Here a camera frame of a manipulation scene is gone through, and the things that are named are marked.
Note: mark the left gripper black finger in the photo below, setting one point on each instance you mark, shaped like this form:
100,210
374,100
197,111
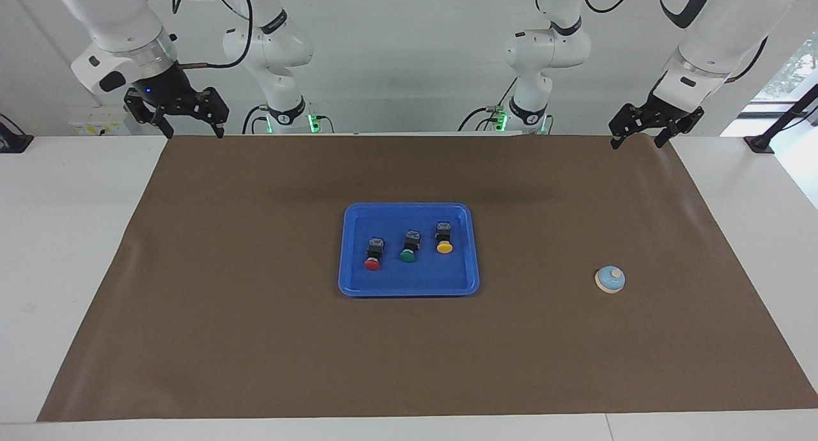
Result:
680,131
629,120

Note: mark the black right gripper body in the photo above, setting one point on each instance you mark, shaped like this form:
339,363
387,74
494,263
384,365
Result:
167,91

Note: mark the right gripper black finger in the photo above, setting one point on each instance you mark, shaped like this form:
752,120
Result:
214,105
144,108

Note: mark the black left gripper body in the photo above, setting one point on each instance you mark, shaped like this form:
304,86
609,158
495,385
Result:
668,112

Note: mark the red push button switch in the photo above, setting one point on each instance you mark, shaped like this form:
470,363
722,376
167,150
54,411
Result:
372,264

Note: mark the yellow push button switch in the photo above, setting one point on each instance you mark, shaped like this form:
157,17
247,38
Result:
445,247

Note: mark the green push button switch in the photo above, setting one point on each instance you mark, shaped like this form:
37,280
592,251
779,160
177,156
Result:
408,256

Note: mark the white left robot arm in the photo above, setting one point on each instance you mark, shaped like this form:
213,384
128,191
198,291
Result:
716,38

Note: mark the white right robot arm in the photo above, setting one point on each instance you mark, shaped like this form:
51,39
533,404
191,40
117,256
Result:
121,19

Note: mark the light blue service bell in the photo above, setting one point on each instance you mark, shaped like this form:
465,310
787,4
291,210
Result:
610,280

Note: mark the blue plastic tray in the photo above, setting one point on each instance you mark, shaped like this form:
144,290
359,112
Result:
409,281

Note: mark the glass window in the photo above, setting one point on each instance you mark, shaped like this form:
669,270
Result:
799,64

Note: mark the brown table mat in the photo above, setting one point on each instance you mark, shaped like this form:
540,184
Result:
447,351

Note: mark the white electrical wall box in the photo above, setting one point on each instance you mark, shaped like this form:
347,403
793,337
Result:
96,124

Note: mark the black angled camera stand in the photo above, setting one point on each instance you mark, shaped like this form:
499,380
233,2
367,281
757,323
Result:
760,144

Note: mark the black table clamp mount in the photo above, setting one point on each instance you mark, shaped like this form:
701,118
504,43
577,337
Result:
13,144

